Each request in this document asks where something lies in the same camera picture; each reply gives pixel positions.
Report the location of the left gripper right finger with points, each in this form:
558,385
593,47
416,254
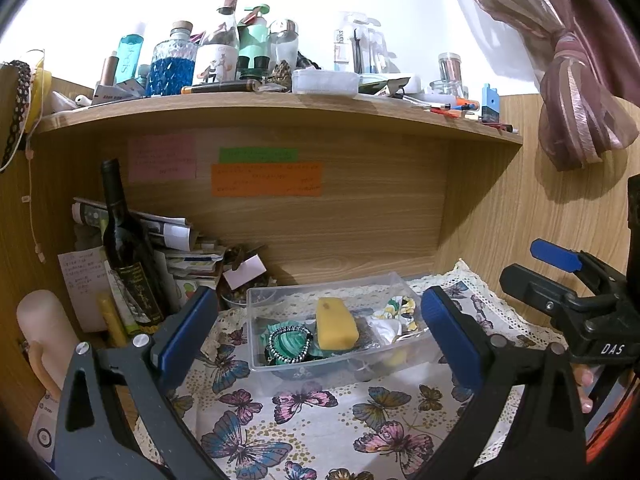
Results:
464,344

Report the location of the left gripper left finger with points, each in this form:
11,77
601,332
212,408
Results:
179,340

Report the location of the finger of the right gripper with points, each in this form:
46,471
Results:
597,275
541,293

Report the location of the yellow sponge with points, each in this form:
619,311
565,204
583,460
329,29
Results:
336,326

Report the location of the person's hand on gripper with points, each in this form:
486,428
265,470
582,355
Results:
584,379

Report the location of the yellow round object in box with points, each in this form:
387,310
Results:
397,359

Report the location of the stack of papers and magazines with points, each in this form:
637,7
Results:
185,260

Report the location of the small white cardboard box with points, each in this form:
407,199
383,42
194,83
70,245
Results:
248,270

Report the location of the butterfly print lace tablecloth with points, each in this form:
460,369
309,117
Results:
365,430

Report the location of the dark wine bottle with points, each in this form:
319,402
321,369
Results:
129,253

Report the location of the clear plastic storage box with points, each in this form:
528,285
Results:
364,363

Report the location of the white handwritten note sheet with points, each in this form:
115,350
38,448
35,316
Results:
85,276

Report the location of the cream pillar candle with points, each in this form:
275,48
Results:
51,339

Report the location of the pink paper note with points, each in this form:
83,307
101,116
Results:
161,158

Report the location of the orange paper note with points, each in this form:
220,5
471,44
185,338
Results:
267,179

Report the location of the green paper note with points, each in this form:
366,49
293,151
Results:
257,155

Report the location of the pink striped curtain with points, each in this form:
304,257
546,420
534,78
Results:
586,60

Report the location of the wooden shelf board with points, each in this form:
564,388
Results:
282,110

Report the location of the blue liquid glass bottle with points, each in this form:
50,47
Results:
173,61

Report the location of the white illustrated bottle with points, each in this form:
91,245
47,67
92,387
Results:
218,49

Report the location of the white tissue pack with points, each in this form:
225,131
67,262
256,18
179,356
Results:
325,83

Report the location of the mint green bottle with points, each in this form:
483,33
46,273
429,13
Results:
254,50

